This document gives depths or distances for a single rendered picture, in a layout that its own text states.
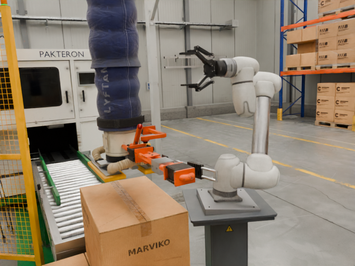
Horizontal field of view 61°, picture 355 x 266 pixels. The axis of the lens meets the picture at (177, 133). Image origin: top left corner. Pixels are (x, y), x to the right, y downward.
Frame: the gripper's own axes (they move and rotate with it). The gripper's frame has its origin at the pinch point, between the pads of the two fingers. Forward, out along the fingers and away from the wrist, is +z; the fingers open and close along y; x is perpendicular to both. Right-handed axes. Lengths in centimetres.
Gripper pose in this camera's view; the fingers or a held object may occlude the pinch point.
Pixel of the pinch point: (183, 69)
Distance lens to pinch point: 136.6
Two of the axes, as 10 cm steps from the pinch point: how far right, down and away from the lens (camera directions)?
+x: -4.8, -1.4, 8.7
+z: -8.8, 1.2, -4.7
